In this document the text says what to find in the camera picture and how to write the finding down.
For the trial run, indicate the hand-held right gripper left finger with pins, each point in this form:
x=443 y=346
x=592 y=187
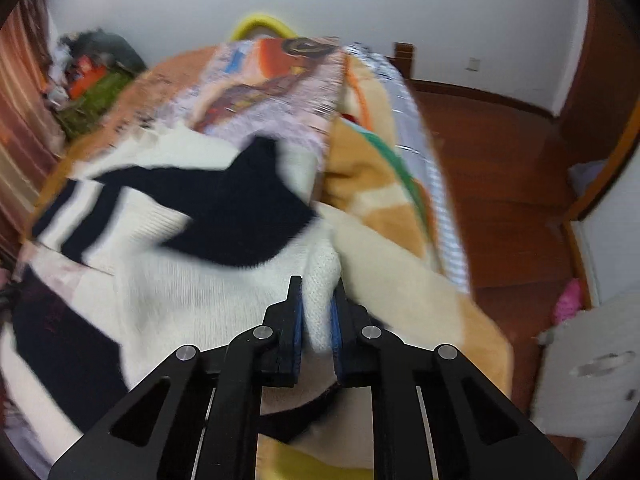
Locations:
x=297 y=321

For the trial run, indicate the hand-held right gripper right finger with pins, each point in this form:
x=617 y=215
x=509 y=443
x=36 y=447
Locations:
x=336 y=341

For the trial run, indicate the white and black sweater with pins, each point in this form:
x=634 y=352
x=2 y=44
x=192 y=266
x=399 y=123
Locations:
x=225 y=300

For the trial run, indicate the pile of clothes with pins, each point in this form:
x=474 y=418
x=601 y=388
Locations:
x=62 y=60

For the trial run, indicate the orange patterned blanket bed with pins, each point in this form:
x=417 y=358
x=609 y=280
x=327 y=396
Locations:
x=400 y=280

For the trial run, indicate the checkered bed sheet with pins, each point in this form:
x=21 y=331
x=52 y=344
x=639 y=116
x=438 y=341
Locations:
x=415 y=125

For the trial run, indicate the newspaper print bed cover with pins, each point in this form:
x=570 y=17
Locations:
x=260 y=90

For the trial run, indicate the pink plush toy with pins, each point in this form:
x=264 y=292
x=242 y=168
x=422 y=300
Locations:
x=567 y=302

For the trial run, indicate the wooden bedpost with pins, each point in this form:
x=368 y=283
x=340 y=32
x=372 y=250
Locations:
x=404 y=57

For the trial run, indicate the green storage box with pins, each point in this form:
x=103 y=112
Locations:
x=90 y=105

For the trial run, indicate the pale plastic bag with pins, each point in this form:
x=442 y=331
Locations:
x=586 y=176

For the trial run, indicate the yellow foam tube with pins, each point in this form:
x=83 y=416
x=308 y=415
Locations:
x=255 y=21

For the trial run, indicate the orange box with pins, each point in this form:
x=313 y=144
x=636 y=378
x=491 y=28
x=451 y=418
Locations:
x=82 y=79

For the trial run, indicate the striped brown curtain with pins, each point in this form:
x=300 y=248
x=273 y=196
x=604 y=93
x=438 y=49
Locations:
x=20 y=110

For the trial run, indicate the brown wooden door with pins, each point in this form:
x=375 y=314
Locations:
x=585 y=70

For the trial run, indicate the white wall socket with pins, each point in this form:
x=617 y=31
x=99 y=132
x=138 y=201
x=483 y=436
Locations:
x=473 y=64

